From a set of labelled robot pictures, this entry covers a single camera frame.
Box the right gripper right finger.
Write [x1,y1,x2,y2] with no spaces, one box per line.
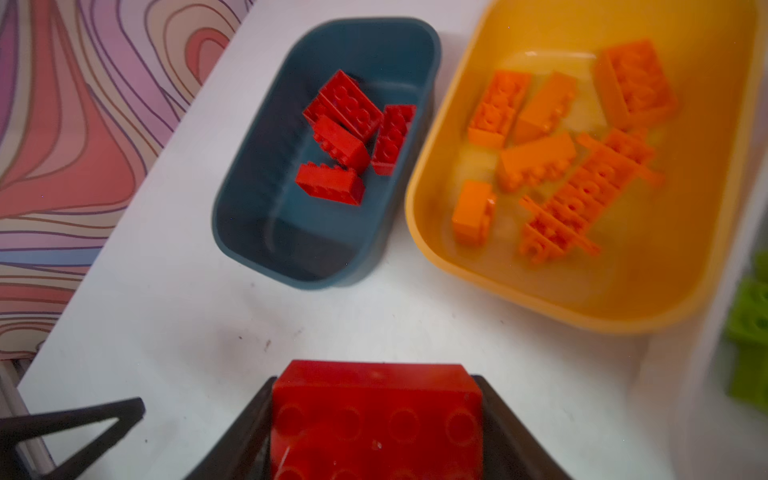
[472,375,571,480]

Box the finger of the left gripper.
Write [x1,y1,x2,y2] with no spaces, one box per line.
[1,397,146,480]

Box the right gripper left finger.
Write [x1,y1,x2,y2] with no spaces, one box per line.
[186,376,277,480]

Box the red lego brick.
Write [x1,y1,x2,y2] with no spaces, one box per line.
[371,104,417,176]
[270,360,483,479]
[303,70,383,143]
[295,163,365,206]
[313,116,370,174]

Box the orange lego chassis plate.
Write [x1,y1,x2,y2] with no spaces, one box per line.
[518,128,664,264]

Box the small orange lego brick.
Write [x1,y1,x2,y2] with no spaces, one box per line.
[451,180,497,247]

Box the long green lego brick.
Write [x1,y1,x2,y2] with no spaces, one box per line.
[724,249,767,413]

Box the orange lego brick bottom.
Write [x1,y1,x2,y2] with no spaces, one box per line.
[467,69,532,149]

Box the white plastic bin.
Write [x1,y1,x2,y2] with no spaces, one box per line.
[626,155,768,480]

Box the dark teal plastic bin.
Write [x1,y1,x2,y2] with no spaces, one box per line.
[212,17,441,289]

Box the yellow plastic bin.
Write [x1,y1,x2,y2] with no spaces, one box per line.
[405,1,767,335]

